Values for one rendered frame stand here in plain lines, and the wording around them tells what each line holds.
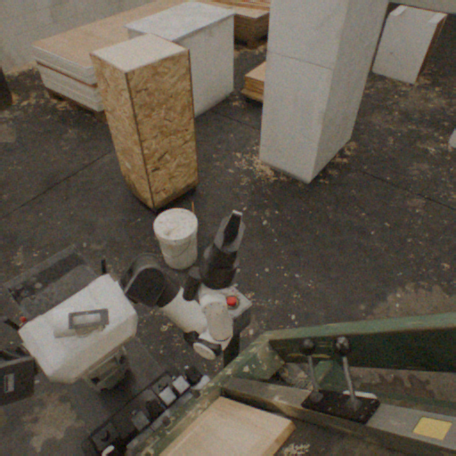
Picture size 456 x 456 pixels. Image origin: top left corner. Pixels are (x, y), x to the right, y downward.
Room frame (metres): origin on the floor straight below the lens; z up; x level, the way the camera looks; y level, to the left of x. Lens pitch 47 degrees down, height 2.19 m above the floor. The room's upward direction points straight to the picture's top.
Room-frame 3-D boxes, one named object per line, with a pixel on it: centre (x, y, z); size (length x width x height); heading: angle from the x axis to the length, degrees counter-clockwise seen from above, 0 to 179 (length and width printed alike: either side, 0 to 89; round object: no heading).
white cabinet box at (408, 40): (4.90, -2.32, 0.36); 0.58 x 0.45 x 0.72; 53
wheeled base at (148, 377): (0.72, 0.65, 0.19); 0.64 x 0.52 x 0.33; 43
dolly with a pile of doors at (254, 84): (4.15, -0.49, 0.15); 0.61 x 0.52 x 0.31; 143
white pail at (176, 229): (1.70, 0.37, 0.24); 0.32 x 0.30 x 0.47; 143
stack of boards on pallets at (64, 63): (4.85, 1.10, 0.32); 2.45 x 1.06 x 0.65; 143
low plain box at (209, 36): (4.01, 0.49, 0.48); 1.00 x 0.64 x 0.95; 143
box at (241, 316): (0.75, -0.01, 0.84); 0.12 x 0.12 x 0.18; 43
